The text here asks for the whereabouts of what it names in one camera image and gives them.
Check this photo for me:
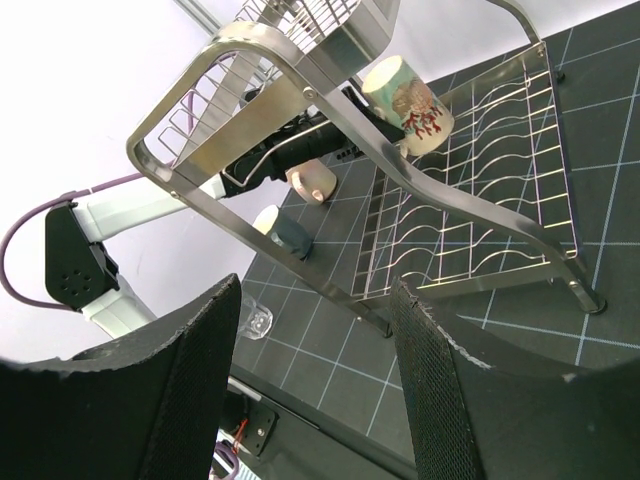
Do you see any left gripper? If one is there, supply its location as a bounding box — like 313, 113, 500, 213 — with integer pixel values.
264, 86, 405, 181

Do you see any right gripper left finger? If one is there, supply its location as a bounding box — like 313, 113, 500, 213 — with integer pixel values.
1, 274, 241, 479

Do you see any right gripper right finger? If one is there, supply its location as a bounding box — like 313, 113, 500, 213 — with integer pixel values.
390, 280, 639, 479

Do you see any cream floral painted mug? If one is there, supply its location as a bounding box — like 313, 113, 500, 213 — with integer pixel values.
362, 55, 455, 157

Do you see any pink mug with handle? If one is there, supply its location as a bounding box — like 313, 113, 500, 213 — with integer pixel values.
286, 158, 338, 205

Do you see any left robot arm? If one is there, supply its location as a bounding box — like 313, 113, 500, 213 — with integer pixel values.
43, 111, 351, 338

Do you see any clear plastic cup left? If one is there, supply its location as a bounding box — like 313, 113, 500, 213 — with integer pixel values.
238, 293, 273, 340

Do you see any black grid mat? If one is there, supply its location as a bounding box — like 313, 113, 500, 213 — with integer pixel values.
233, 6, 639, 459

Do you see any steel wire dish rack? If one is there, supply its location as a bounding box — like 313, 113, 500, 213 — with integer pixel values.
126, 1, 606, 335

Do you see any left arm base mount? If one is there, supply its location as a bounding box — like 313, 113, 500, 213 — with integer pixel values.
219, 385, 279, 458

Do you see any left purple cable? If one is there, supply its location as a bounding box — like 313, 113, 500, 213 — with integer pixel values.
0, 89, 201, 309

